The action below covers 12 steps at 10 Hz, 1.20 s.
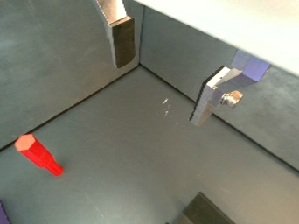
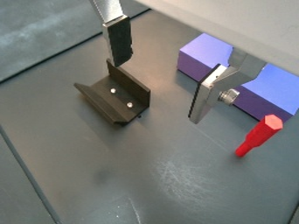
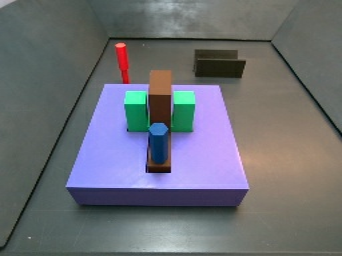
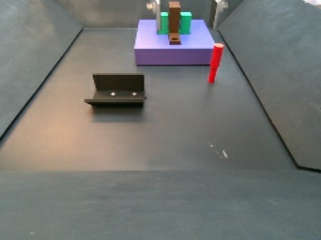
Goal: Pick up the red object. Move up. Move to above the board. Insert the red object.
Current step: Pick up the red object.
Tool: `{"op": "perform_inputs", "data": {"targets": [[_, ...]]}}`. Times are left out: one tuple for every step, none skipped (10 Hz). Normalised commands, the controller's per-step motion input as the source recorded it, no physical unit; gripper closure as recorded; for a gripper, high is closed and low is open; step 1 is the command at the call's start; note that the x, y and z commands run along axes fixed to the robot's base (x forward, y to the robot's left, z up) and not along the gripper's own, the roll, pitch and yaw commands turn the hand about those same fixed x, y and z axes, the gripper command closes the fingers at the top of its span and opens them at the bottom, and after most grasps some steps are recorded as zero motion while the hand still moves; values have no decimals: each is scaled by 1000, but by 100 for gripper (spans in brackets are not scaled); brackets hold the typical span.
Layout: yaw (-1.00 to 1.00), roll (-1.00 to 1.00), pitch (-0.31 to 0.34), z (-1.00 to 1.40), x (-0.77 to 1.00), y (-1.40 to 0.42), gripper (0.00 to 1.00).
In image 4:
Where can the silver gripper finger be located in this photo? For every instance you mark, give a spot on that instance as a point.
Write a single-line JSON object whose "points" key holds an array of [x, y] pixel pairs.
{"points": [[220, 6], [154, 6]]}

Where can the red cylindrical peg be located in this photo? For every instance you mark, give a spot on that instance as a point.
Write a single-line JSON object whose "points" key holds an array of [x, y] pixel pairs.
{"points": [[216, 60]]}

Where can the purple base board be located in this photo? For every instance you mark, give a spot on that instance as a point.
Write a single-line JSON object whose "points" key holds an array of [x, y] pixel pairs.
{"points": [[154, 51]]}

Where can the brown upright block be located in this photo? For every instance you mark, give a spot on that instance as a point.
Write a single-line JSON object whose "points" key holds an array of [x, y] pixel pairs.
{"points": [[174, 18]]}

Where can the green block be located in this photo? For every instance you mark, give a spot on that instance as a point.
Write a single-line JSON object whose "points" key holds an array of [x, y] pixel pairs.
{"points": [[163, 30], [185, 25]]}

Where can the black angled bracket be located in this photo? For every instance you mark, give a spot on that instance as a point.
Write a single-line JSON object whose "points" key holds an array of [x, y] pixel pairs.
{"points": [[118, 89]]}

